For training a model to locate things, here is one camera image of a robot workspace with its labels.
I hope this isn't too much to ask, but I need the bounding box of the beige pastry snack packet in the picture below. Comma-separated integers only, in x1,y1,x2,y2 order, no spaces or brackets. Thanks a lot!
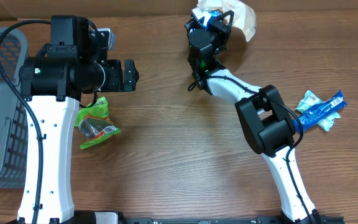
196,0,257,42

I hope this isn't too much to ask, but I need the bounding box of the green snack packet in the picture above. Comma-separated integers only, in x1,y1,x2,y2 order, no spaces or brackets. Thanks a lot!
75,96,121,149

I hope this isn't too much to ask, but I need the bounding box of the white snack packet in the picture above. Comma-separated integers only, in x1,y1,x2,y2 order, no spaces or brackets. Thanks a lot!
295,90,342,133

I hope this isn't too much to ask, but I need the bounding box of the blue oreo packet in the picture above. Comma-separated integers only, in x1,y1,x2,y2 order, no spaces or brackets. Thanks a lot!
292,90,348,134

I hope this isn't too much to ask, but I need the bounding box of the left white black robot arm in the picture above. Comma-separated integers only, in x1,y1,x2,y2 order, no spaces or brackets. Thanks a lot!
17,16,139,223

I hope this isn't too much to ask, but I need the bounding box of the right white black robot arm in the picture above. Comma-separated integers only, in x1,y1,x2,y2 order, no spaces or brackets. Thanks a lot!
184,7,322,223

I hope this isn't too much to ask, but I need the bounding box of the white barcode scanner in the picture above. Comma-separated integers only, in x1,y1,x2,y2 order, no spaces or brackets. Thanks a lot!
191,7,222,29

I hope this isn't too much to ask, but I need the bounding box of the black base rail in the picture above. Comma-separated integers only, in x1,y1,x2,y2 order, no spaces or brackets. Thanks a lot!
91,210,345,224

